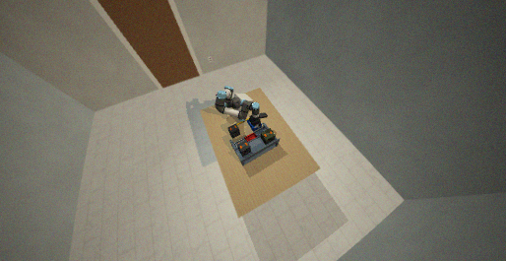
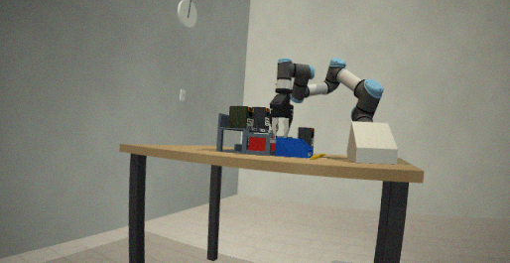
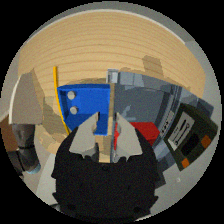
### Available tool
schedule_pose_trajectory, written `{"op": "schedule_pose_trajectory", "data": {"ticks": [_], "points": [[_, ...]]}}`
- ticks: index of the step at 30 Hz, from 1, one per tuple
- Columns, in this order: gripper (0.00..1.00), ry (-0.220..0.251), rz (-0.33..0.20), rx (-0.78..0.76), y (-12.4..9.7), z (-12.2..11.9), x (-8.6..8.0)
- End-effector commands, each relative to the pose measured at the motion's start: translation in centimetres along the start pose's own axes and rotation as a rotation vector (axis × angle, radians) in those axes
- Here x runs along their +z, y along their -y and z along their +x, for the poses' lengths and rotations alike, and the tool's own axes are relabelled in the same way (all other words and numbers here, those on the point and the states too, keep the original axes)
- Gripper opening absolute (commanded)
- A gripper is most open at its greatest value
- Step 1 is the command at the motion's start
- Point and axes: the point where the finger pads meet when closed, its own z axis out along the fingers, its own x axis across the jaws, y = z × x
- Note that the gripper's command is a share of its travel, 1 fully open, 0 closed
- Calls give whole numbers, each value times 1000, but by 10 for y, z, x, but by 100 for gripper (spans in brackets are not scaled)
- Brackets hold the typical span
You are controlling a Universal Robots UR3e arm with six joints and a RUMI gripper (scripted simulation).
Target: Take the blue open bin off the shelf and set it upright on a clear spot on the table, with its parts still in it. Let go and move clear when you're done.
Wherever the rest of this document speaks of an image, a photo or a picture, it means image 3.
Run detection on yellow narrow bar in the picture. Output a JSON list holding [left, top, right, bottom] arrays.
[[53, 66, 70, 135]]

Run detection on grey round disc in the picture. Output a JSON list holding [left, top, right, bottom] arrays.
[[67, 91, 76, 100], [70, 106, 78, 114]]

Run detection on red open bin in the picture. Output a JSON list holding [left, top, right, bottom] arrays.
[[114, 122, 160, 150]]

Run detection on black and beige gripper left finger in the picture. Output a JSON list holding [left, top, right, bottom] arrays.
[[51, 111, 100, 179]]

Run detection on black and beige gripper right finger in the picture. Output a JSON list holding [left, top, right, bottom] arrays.
[[115, 112, 160, 182]]

